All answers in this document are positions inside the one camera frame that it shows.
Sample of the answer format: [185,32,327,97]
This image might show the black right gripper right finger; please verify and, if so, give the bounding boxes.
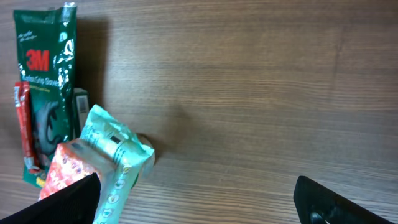
[294,175,390,224]

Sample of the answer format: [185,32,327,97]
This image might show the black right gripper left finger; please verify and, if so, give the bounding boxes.
[1,173,101,224]

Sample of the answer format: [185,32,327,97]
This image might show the teal tissue pack wrapper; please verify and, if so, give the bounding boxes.
[39,105,146,224]

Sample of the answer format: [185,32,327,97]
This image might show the green lid jar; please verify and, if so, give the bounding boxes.
[136,134,155,183]

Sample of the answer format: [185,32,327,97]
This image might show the red stick packet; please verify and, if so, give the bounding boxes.
[14,82,41,174]

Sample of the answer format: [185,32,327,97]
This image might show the green 3M gloves pack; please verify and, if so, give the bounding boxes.
[13,2,77,188]

